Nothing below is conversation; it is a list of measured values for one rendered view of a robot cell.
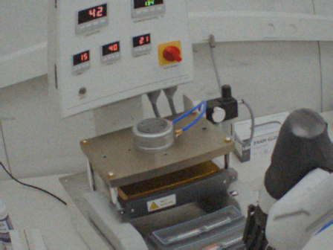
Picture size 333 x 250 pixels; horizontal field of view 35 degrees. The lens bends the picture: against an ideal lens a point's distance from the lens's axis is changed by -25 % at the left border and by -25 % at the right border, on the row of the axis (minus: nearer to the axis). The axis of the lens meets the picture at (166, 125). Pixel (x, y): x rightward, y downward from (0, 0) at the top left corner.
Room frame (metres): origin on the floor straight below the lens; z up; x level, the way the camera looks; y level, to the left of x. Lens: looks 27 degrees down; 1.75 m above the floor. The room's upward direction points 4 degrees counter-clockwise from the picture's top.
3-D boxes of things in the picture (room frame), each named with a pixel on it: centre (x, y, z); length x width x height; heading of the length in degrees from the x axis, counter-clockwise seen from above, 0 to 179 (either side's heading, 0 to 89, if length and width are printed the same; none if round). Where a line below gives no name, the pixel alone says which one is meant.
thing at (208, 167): (1.20, 0.02, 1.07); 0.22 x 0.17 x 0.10; 114
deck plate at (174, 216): (1.23, 0.04, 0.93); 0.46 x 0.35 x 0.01; 24
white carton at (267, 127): (1.69, -0.30, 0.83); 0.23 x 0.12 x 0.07; 103
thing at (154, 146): (1.23, 0.02, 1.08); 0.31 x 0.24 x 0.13; 114
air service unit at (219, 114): (1.40, -0.12, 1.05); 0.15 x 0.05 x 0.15; 114
